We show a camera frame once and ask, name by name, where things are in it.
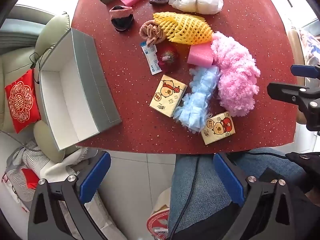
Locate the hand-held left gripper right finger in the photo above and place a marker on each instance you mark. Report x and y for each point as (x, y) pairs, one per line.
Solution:
(228, 180)

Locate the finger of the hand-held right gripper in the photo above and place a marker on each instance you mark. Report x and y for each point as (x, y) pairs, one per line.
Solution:
(285, 92)
(305, 71)

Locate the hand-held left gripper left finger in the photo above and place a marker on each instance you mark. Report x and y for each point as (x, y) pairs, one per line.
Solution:
(96, 177)

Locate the yellow cartoon tissue pack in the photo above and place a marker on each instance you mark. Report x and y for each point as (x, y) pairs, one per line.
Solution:
(165, 97)
(220, 130)

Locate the pink fluffy scarf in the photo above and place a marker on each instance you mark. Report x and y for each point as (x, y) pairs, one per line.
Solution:
(235, 80)

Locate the grey storage box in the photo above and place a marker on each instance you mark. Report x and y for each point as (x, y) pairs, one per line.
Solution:
(75, 92)

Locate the light blue fluffy scarf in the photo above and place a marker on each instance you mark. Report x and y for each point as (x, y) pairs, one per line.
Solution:
(197, 97)

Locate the large pink sponge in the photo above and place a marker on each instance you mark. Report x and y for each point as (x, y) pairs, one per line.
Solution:
(200, 55)

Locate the dark red fabric flower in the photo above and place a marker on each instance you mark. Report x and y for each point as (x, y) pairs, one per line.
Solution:
(172, 63)

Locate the yellow foam fruit net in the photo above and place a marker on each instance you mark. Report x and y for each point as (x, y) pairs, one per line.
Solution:
(185, 30)

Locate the white cloth bundle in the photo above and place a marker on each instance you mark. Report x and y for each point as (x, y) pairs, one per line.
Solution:
(207, 2)

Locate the person's legs in jeans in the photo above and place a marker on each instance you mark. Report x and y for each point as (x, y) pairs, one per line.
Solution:
(207, 180)

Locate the printed picture cushion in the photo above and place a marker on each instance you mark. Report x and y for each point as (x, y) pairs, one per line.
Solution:
(312, 47)

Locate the white lace-edged cloth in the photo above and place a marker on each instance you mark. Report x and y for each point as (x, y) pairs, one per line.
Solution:
(62, 165)

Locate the red patterned paper bag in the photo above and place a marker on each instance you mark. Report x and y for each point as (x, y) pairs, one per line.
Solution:
(157, 223)

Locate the grey striped blanket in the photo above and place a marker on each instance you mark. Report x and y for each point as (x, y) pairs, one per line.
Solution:
(17, 172)

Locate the red embroidered cushion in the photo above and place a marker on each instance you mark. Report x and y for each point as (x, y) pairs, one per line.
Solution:
(21, 102)

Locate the blue white packet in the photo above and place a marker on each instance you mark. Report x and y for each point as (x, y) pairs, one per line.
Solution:
(151, 60)

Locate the pale green leather sofa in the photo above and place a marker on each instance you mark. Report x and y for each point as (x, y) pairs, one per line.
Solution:
(15, 62)

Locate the pink black sock roll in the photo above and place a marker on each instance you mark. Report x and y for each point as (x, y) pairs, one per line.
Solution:
(121, 12)

